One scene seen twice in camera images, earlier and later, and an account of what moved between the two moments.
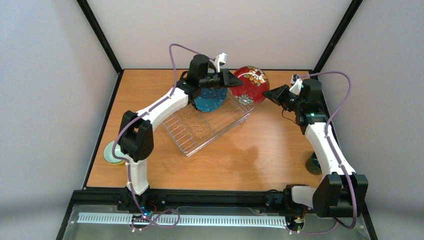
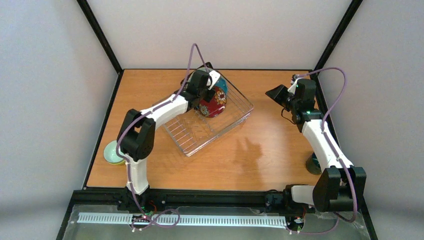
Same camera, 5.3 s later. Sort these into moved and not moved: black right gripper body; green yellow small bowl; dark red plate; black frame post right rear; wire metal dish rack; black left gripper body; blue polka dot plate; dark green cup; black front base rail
Moved: blue polka dot plate; black left gripper body; dark red plate
Not moved: black frame post right rear; green yellow small bowl; wire metal dish rack; black front base rail; dark green cup; black right gripper body
